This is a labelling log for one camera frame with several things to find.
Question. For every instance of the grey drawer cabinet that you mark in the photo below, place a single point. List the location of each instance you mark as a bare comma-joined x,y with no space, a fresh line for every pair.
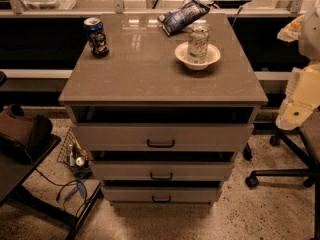
141,81

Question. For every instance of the black office chair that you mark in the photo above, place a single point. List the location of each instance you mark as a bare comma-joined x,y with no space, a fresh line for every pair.
309,133

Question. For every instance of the blue pepsi can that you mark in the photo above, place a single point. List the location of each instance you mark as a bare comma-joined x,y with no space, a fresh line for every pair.
94,30

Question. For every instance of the blue chip bag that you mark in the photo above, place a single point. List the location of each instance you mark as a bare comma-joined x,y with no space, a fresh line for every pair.
176,20

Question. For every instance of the brown bag on table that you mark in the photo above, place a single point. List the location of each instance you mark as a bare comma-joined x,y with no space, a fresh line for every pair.
22,137

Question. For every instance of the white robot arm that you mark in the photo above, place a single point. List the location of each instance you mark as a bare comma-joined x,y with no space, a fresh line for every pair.
303,87

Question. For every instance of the drawer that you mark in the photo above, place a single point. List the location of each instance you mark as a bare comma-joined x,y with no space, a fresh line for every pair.
160,195
161,137
161,171

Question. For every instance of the dark side table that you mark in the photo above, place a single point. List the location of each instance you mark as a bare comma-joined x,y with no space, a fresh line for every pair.
13,174

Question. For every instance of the wire mesh basket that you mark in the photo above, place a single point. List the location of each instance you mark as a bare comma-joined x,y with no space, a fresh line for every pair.
74,157

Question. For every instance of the top drawer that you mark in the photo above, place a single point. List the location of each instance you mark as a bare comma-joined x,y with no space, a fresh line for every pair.
161,137

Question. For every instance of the middle drawer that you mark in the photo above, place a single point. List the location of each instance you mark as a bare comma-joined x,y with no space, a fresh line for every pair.
161,171

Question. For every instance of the bottom drawer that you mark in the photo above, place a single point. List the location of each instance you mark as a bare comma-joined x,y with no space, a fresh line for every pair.
160,195

